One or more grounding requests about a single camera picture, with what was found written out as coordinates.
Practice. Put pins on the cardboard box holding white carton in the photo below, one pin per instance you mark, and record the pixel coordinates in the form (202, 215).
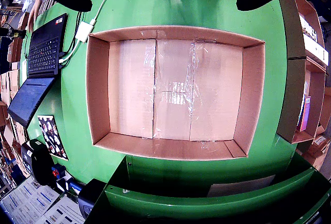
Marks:
(291, 27)

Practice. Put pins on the open cardboard box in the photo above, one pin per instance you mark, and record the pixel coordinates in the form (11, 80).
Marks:
(287, 105)

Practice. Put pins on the large shallow cardboard tray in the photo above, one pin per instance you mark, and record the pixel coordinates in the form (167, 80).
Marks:
(129, 92)

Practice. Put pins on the black box device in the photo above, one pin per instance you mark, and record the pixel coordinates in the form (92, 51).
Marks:
(90, 198)

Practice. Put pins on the person hand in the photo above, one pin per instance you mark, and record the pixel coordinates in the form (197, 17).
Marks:
(35, 12)

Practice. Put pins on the black laptop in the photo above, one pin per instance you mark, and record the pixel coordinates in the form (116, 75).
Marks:
(44, 50)

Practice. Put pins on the white printed carton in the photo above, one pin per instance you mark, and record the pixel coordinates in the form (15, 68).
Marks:
(315, 45)

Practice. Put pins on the pink carton with barcode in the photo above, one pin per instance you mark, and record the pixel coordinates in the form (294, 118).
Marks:
(306, 112)

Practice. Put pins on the black patterned sticker sheet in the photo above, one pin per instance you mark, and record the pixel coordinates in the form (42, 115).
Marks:
(53, 138)

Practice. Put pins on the black label printer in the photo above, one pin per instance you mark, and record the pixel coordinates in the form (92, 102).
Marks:
(41, 164)

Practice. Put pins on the blue red small toy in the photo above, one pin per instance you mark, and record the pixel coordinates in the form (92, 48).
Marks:
(59, 171)

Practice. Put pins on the grey paper sheet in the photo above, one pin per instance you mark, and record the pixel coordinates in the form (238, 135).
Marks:
(240, 186)

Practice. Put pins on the printed paper sheet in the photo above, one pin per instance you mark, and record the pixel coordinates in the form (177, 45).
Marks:
(64, 212)
(28, 203)

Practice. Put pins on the green metal shelf unit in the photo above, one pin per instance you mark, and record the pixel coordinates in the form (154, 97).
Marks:
(181, 203)

